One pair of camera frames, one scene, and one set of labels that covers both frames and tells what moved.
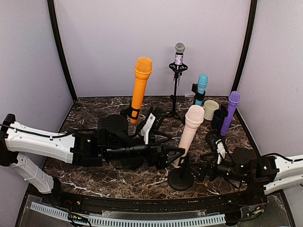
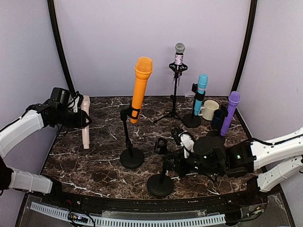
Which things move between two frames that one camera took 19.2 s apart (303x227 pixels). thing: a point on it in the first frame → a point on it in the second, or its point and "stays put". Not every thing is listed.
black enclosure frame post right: (253, 12) stays put
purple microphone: (234, 99) stays put
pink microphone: (194, 117) → (85, 131)
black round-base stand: (181, 178) → (160, 185)
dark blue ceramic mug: (218, 116) stays put
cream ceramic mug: (210, 106) stays put
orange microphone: (143, 69) stays put
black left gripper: (161, 161) → (81, 122)
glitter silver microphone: (180, 48) stays put
